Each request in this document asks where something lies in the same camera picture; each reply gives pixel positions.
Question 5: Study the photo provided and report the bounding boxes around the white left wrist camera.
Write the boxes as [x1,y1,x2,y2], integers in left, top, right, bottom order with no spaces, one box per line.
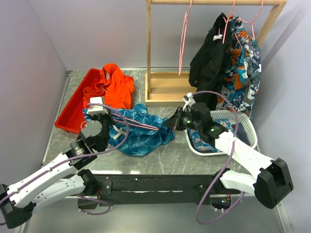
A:
[86,97,108,116]

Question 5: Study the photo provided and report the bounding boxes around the dark navy cloth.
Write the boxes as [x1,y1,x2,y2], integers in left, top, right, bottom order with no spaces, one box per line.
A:
[232,123,251,146]

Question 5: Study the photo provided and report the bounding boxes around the blue leaf-print shorts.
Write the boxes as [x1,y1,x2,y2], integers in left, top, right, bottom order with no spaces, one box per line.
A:
[82,102,176,157]

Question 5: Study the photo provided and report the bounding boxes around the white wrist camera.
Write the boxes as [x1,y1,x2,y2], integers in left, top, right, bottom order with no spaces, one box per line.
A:
[86,97,108,116]
[183,93,196,112]

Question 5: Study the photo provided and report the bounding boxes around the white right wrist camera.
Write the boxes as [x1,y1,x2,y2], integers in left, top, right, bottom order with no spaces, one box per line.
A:
[183,93,196,112]

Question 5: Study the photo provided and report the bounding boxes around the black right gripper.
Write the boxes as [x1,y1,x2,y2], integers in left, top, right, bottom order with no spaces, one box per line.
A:
[163,107,202,132]

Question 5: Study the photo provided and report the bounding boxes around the blue orange patterned shorts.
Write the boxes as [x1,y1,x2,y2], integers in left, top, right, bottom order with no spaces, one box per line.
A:
[220,16,261,120]

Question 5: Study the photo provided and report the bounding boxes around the red plastic bin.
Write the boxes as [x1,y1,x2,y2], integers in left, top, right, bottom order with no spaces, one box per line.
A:
[54,68,134,135]

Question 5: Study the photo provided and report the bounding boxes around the blue floral shorts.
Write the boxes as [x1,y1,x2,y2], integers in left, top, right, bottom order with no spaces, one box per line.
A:
[187,118,234,153]

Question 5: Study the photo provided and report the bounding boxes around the black shorts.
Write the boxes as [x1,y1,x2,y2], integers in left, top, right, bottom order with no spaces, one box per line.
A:
[189,13,232,92]

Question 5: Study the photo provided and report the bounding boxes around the pink wire hanger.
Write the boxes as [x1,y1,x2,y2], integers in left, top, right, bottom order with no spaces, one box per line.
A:
[178,0,192,76]
[241,0,264,39]
[111,105,163,131]
[222,1,242,48]

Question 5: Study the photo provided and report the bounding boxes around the wooden clothes rack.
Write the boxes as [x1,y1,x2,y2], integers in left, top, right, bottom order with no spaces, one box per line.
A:
[145,0,287,107]

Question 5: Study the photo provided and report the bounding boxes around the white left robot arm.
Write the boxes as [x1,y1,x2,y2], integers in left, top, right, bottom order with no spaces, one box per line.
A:
[0,113,114,229]

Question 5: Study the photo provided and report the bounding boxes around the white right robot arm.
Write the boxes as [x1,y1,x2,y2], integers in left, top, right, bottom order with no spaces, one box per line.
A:
[164,102,294,209]

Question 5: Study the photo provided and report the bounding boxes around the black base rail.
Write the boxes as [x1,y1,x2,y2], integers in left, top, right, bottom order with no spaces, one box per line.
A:
[67,172,280,207]

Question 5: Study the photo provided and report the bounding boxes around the white perforated basket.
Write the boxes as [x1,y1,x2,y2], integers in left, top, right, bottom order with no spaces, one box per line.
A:
[185,110,258,156]

